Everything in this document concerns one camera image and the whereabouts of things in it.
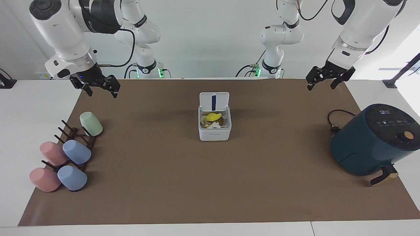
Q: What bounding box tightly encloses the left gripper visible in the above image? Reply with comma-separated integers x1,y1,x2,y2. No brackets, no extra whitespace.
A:
305,60,357,91

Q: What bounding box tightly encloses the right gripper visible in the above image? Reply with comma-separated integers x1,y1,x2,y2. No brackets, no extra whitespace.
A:
70,63,121,99

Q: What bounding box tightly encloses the white trash bin with lid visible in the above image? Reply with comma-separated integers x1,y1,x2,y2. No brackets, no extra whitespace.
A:
198,92,232,142

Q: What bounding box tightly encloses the green cup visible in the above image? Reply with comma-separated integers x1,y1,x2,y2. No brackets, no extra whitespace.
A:
80,111,103,137

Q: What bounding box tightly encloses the dark wooden cup rack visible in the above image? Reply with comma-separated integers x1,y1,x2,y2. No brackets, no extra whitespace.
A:
41,119,98,173

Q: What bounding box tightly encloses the black stand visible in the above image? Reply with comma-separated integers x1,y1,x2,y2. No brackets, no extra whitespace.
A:
382,52,420,89
0,68,17,89

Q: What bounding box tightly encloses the blue cup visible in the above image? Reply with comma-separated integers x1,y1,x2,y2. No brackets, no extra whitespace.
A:
62,140,92,165
57,165,88,192

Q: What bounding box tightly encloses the dark teal air fryer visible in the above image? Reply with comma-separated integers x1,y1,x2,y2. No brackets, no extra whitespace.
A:
330,103,420,187

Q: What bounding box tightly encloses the pink cup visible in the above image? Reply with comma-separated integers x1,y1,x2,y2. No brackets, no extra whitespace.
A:
39,141,69,166
29,167,62,193

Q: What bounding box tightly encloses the black cable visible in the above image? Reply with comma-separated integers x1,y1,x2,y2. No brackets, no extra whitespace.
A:
364,24,391,55
296,0,329,21
97,28,136,68
124,63,139,79
235,64,260,78

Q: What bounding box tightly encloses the black power cord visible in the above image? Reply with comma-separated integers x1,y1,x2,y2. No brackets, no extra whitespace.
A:
327,109,357,133

